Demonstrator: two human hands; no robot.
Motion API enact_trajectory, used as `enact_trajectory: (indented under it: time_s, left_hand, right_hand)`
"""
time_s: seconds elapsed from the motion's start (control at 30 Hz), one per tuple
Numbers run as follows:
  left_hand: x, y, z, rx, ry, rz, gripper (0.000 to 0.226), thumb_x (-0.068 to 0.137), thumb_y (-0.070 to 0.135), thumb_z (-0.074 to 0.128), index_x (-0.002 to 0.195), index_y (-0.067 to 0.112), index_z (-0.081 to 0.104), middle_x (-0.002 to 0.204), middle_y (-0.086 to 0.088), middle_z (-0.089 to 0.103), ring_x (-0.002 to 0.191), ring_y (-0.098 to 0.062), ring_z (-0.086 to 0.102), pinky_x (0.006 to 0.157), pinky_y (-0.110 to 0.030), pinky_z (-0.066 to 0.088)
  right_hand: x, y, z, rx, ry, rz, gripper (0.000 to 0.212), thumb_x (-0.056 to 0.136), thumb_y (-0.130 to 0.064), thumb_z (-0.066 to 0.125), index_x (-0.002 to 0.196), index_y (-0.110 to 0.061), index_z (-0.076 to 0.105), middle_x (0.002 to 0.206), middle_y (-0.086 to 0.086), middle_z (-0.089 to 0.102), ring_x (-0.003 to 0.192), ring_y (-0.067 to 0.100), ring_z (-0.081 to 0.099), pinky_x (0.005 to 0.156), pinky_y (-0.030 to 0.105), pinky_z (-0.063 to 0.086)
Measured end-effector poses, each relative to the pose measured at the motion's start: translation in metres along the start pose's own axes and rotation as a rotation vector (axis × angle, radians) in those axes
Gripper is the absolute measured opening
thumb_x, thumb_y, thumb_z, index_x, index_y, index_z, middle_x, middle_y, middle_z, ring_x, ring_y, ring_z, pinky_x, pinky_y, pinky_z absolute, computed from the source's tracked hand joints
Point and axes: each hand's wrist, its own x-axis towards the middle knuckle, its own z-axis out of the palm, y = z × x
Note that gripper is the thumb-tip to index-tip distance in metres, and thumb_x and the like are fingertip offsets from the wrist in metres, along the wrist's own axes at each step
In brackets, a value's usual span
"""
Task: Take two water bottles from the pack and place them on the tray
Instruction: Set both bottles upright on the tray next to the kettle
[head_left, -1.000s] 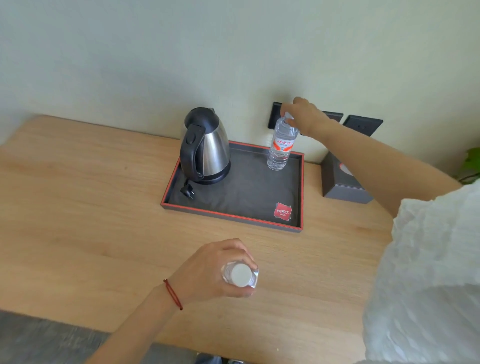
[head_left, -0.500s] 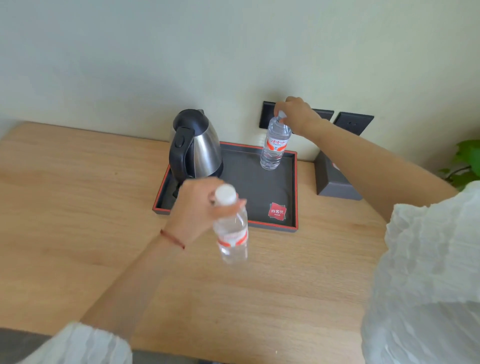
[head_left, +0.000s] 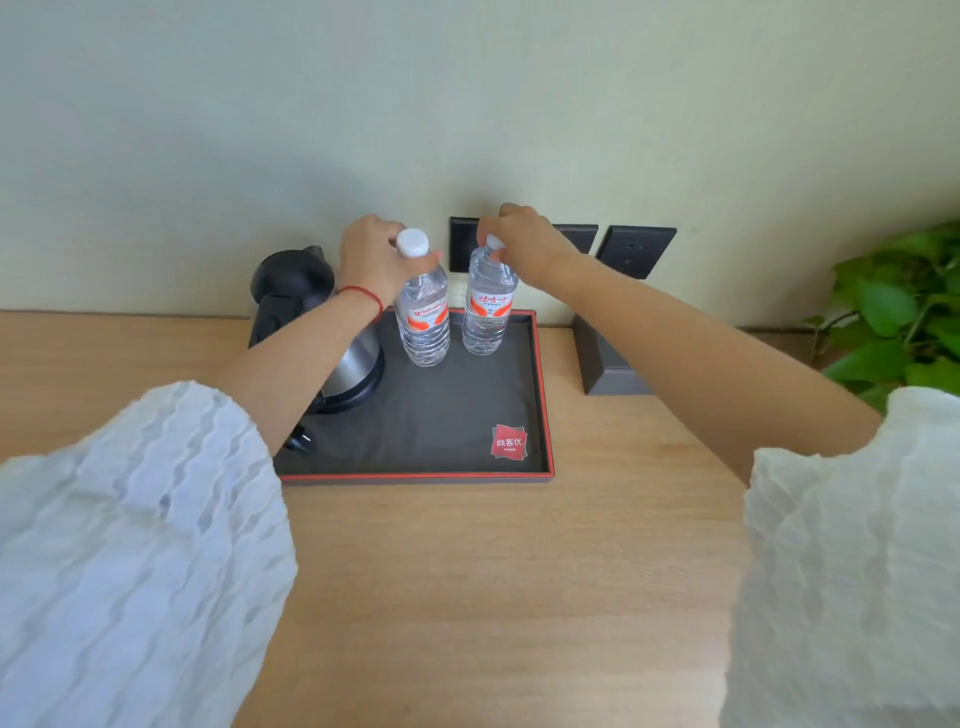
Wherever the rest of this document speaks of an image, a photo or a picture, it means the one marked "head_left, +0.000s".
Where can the black kettle power plug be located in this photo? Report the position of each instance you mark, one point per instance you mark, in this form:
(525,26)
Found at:
(298,441)

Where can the white crinkled sleeve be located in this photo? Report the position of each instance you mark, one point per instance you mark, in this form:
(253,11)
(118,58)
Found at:
(135,562)
(855,570)

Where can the dark grey wall socket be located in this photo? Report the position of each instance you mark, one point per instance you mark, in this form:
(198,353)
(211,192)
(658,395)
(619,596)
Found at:
(581,236)
(463,244)
(636,251)

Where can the person's left thumb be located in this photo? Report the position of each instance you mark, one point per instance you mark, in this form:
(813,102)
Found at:
(424,265)

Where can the green leafy plant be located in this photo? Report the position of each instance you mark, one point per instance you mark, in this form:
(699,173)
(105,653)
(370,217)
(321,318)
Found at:
(900,315)

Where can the dark brown tissue box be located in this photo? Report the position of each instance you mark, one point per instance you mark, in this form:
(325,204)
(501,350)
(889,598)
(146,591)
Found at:
(604,360)

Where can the black steel electric kettle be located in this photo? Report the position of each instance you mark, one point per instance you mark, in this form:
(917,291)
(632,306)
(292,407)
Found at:
(296,285)

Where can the person's left hand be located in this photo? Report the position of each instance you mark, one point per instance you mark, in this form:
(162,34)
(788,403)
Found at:
(366,259)

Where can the person's left forearm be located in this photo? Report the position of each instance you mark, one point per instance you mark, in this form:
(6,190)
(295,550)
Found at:
(300,352)

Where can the person's right hand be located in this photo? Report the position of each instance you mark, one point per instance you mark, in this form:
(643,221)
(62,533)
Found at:
(534,247)

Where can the person's right forearm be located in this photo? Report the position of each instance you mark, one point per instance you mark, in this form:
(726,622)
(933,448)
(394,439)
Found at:
(705,360)

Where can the black tray with red rim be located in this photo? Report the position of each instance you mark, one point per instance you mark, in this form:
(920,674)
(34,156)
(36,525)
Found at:
(450,405)

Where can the clear water bottle red label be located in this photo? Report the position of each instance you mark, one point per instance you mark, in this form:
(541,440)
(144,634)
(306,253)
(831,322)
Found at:
(487,307)
(424,319)

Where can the person's right fingers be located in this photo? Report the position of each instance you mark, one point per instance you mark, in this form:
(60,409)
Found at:
(496,225)

